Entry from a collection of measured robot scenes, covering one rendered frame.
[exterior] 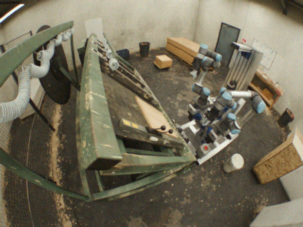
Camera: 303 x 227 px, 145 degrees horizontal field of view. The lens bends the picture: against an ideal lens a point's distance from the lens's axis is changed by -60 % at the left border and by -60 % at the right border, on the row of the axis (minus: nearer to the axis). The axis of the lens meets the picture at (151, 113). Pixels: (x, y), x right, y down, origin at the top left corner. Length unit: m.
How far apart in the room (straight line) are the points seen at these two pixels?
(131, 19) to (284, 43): 6.57
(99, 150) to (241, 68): 1.46
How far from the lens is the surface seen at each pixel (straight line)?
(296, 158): 2.56
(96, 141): 0.37
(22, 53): 0.71
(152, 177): 1.40
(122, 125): 0.67
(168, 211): 2.21
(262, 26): 6.13
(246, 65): 1.46
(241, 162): 2.52
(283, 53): 5.84
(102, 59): 1.20
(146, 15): 6.37
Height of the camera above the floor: 2.17
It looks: 50 degrees down
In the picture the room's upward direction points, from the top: 2 degrees clockwise
